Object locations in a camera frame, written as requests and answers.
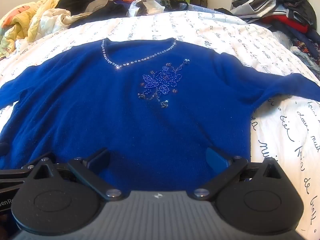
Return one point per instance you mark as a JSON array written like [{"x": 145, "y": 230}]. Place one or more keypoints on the white script-print bedspread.
[{"x": 275, "y": 120}]

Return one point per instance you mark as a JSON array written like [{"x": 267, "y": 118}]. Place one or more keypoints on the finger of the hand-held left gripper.
[
  {"x": 12, "y": 172},
  {"x": 3, "y": 148}
]

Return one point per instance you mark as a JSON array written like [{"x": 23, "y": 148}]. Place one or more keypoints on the blue beaded sweater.
[{"x": 100, "y": 105}]

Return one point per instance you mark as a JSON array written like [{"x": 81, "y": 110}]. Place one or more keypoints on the black cloth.
[{"x": 75, "y": 0}]

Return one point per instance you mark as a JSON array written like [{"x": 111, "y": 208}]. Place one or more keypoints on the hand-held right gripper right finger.
[{"x": 214, "y": 159}]

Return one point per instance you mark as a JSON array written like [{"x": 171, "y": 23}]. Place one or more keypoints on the white plastic bag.
[{"x": 147, "y": 3}]

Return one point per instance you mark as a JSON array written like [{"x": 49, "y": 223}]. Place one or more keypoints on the pile of clothes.
[{"x": 280, "y": 7}]

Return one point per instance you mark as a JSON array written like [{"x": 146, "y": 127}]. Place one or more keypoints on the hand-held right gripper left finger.
[{"x": 98, "y": 159}]

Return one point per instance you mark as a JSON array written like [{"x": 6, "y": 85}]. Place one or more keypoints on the yellow cartoon quilt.
[{"x": 25, "y": 22}]

